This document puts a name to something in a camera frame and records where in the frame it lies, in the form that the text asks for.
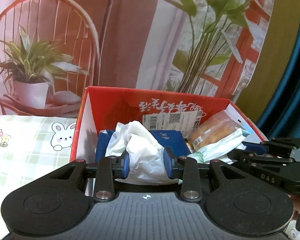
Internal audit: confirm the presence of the white knotted cloth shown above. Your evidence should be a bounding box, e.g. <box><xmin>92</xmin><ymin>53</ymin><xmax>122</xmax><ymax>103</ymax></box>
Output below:
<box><xmin>105</xmin><ymin>121</ymin><xmax>181</xmax><ymax>185</ymax></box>

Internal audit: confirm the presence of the printed living room backdrop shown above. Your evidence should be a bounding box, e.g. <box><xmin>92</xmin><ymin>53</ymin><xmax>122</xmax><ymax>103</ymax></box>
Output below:
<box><xmin>0</xmin><ymin>0</ymin><xmax>274</xmax><ymax>118</ymax></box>

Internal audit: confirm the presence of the red strawberry cardboard box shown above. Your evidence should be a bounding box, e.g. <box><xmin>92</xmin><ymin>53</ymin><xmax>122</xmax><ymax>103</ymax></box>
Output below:
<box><xmin>70</xmin><ymin>86</ymin><xmax>266</xmax><ymax>163</ymax></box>

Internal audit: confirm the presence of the blue white tissue pack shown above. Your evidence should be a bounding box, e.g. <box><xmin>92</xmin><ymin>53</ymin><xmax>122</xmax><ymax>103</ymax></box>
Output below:
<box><xmin>95</xmin><ymin>130</ymin><xmax>191</xmax><ymax>162</ymax></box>

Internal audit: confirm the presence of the green checked tablecloth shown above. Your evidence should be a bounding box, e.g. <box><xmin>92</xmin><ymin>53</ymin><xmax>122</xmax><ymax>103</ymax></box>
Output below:
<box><xmin>0</xmin><ymin>115</ymin><xmax>76</xmax><ymax>239</ymax></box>

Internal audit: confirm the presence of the teal curtain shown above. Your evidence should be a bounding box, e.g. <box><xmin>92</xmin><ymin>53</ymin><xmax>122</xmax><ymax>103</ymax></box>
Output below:
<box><xmin>255</xmin><ymin>0</ymin><xmax>300</xmax><ymax>140</ymax></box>

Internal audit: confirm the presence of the packaged bread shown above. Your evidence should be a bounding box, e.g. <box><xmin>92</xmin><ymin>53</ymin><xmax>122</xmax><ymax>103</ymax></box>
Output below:
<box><xmin>188</xmin><ymin>110</ymin><xmax>252</xmax><ymax>151</ymax></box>

